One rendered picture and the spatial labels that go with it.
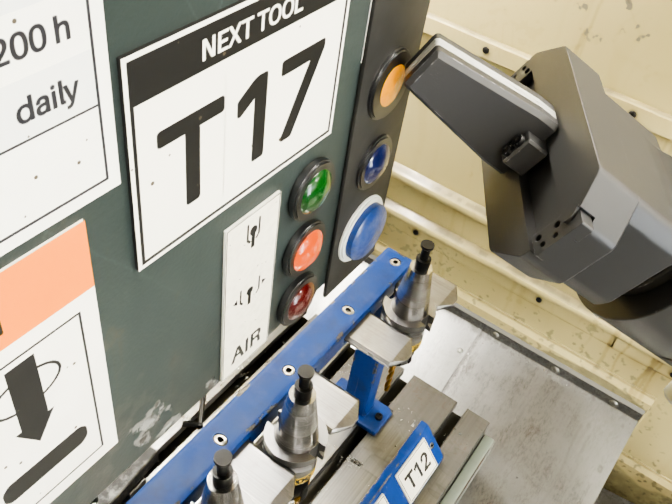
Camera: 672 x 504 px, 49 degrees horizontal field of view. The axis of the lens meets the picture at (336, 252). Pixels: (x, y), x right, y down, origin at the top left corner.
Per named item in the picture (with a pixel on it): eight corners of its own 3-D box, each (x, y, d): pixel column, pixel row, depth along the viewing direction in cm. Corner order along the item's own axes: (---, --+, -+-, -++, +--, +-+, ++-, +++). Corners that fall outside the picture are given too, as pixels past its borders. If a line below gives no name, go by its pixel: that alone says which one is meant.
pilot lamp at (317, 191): (333, 202, 30) (340, 159, 29) (300, 229, 29) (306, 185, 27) (321, 195, 30) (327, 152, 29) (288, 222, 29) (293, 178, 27)
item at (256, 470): (305, 483, 71) (306, 479, 70) (270, 525, 67) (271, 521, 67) (249, 442, 73) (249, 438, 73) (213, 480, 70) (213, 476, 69)
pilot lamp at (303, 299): (316, 305, 35) (321, 273, 33) (287, 333, 33) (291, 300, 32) (306, 299, 35) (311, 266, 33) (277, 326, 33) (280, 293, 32)
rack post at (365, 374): (393, 413, 114) (434, 283, 94) (374, 437, 111) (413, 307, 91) (340, 379, 118) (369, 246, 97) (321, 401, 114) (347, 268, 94)
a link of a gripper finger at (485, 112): (447, 28, 28) (559, 118, 30) (393, 85, 30) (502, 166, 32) (448, 49, 27) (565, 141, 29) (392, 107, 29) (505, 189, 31)
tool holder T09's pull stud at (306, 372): (301, 383, 69) (305, 360, 66) (315, 393, 68) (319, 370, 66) (289, 394, 68) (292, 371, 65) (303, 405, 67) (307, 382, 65)
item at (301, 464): (291, 410, 77) (293, 396, 76) (336, 444, 75) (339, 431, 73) (250, 449, 74) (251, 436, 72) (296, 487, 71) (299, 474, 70)
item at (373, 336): (420, 346, 85) (421, 341, 84) (396, 374, 81) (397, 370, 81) (369, 315, 87) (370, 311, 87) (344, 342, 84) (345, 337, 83)
